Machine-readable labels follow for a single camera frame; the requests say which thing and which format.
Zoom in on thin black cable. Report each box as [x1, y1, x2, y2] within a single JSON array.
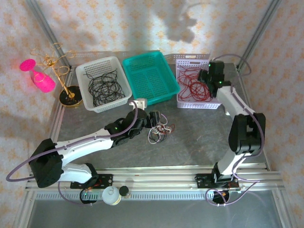
[[149, 113, 171, 144]]

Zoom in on lavender perforated plastic basket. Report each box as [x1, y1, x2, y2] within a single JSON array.
[[175, 58, 223, 110]]

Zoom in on teal perforated plastic basket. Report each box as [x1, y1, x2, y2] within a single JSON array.
[[122, 51, 181, 106]]

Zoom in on white perforated plastic basket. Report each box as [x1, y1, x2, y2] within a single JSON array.
[[75, 56, 133, 114]]

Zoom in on black round bottle cap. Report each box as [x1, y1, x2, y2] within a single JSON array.
[[118, 186, 131, 198]]

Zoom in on white round can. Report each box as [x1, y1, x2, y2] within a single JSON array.
[[102, 186, 122, 205]]

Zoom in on pink wine glass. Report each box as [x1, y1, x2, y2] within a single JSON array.
[[19, 58, 57, 94]]

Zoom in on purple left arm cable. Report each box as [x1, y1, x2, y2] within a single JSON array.
[[6, 108, 139, 207]]

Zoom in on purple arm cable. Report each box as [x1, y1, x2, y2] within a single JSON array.
[[6, 108, 139, 207], [205, 54, 266, 207]]

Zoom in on red cable bundle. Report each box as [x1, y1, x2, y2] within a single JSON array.
[[178, 66, 213, 103]]

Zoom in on black cable bundle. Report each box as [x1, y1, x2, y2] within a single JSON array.
[[82, 68, 126, 107]]

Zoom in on aluminium front rail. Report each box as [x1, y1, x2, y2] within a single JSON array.
[[25, 166, 282, 192]]

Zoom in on aluminium frame post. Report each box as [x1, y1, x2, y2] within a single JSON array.
[[25, 0, 72, 69], [237, 0, 283, 70]]

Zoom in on gold wire glass rack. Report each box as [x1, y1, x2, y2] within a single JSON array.
[[30, 42, 84, 107]]

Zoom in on grey slotted cable duct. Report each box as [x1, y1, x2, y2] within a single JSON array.
[[35, 191, 274, 200]]

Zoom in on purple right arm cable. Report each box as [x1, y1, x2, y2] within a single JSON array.
[[205, 54, 266, 207]]

